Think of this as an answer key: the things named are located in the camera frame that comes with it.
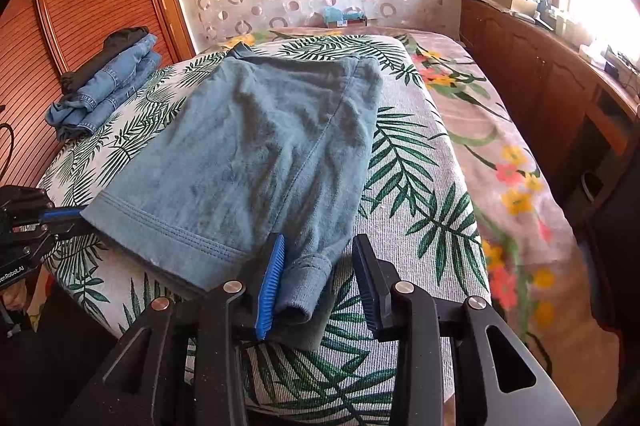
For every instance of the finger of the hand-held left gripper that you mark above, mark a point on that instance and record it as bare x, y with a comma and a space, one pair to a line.
70, 236
62, 216

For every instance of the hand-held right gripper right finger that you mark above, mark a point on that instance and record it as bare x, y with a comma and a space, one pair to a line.
364, 286

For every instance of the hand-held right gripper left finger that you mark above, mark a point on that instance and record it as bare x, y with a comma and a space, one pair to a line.
270, 286

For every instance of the blue-grey pants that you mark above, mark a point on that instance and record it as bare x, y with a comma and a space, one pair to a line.
250, 156

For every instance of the folded blue denim jeans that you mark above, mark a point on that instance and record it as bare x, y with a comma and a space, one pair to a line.
110, 81

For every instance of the folded black garment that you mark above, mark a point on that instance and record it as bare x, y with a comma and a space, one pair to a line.
110, 49

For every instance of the floral blanket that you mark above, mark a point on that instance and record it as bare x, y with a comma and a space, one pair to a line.
490, 146

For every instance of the small cardboard box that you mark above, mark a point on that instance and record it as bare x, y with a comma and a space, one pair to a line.
350, 21

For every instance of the blue plastic bag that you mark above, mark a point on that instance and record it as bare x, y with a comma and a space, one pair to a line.
340, 12

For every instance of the long wooden cabinet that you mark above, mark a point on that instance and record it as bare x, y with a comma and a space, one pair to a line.
525, 56

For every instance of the white tissue box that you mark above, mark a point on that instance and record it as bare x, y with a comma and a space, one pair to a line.
592, 52

